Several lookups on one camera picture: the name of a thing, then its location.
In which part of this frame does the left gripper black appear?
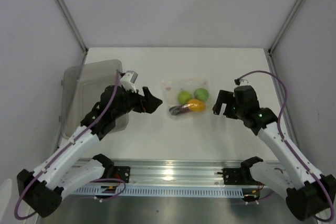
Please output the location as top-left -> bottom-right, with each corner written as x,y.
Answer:
112,84 -> 162,120

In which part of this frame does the green toy fruit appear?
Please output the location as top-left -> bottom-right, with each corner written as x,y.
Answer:
194,88 -> 209,102

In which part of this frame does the purple toy eggplant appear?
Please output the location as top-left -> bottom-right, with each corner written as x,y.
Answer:
169,104 -> 190,116

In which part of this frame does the orange toy lemon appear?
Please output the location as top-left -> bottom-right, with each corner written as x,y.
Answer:
186,99 -> 206,112

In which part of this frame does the clear zip top bag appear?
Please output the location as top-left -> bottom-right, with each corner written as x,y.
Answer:
161,78 -> 211,118

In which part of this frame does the yellow-green toy pear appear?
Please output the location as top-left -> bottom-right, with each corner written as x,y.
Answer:
177,90 -> 193,105

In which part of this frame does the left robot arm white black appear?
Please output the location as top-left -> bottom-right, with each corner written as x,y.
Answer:
14,84 -> 163,220

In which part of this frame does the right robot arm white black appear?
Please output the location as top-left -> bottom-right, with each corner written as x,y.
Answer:
213,86 -> 335,221

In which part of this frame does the clear plastic container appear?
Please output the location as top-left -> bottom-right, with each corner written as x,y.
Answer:
60,59 -> 122,139

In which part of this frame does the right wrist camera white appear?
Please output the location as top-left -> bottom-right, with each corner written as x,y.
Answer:
234,78 -> 249,86

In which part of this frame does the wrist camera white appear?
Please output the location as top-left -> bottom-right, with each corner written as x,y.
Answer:
234,78 -> 249,86
120,71 -> 138,92

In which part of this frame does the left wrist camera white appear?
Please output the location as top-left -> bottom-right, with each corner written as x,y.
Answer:
120,71 -> 138,92

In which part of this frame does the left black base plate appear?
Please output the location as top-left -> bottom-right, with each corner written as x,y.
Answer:
103,166 -> 131,183

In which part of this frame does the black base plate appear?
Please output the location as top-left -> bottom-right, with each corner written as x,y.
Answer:
103,166 -> 131,183
217,168 -> 259,185

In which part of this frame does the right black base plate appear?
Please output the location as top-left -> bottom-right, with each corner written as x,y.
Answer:
217,168 -> 259,185

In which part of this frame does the aluminium mounting rail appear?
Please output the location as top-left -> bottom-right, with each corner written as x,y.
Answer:
65,158 -> 289,188

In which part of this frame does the slotted white cable duct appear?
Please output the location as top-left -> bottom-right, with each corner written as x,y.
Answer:
72,185 -> 244,198

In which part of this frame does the right aluminium frame post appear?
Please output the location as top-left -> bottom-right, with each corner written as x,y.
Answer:
268,0 -> 306,56

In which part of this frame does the aluminium frame post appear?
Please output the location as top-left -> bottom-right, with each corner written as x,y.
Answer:
268,0 -> 306,56
55,0 -> 88,53

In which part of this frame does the left aluminium frame post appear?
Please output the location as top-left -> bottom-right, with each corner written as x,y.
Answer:
55,0 -> 88,53

